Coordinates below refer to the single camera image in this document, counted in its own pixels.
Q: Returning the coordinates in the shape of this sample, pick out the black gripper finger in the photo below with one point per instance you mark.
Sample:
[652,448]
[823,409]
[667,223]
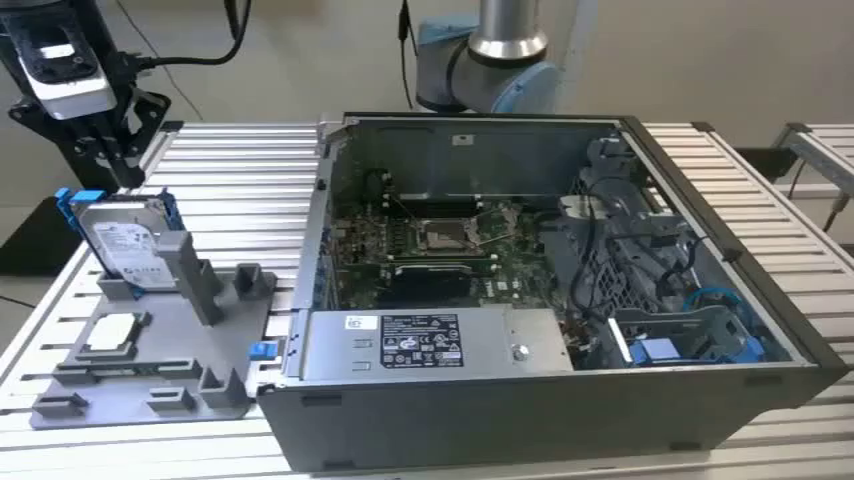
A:
[153,112]
[61,132]

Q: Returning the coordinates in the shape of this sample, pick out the hard disk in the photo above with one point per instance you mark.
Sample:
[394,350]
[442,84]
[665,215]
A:
[124,240]

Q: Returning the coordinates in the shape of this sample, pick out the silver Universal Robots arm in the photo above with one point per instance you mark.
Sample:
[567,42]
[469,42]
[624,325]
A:
[508,30]

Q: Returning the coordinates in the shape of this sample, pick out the grey disk bay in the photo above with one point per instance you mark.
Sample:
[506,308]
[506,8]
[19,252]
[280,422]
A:
[621,270]

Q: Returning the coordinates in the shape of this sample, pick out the black table corner cap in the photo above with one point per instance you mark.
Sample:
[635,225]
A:
[174,126]
[703,126]

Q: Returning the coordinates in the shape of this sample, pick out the grey parts rack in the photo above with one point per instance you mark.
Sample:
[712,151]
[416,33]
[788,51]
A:
[168,320]

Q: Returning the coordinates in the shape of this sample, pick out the silver CPU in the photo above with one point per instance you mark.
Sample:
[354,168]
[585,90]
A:
[120,332]

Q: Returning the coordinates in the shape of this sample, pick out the black RAM slots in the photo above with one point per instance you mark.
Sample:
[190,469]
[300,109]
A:
[441,202]

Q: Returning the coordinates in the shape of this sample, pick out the green RAM stick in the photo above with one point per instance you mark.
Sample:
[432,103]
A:
[150,369]

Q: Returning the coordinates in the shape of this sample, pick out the CPU socket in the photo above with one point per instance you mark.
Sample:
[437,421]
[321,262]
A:
[444,234]

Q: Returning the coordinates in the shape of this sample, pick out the blue case clip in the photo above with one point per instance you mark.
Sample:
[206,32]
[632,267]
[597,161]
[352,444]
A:
[262,351]

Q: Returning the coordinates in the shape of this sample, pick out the black expansion slot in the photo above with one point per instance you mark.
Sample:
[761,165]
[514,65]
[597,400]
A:
[441,256]

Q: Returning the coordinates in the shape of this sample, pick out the silver power supply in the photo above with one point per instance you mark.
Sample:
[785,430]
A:
[334,345]

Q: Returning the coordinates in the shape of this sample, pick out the black heatsink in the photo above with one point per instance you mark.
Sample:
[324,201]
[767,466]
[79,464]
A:
[430,285]

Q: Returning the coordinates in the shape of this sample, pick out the green motherboard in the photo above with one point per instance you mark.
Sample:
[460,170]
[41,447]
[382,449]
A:
[514,270]

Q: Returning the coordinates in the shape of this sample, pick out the open grey PC case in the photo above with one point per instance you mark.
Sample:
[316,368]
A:
[468,425]

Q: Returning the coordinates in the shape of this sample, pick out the blue plastic bay latch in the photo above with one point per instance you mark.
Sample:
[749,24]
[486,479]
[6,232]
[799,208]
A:
[657,352]

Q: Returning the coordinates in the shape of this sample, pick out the black box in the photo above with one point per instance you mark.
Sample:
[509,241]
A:
[764,162]

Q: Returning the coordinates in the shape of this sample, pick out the metal slat side table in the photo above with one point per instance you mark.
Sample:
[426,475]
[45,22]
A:
[828,145]

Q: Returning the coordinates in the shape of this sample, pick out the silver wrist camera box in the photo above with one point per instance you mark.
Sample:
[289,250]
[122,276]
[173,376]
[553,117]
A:
[74,95]

